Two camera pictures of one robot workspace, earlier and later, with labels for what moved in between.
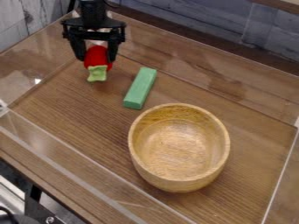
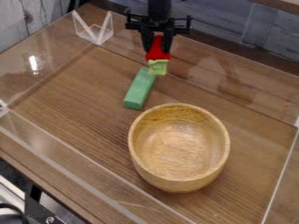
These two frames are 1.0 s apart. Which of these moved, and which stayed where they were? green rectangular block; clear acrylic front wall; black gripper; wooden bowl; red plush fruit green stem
Moved: black gripper; red plush fruit green stem
Stayed: clear acrylic front wall; wooden bowl; green rectangular block
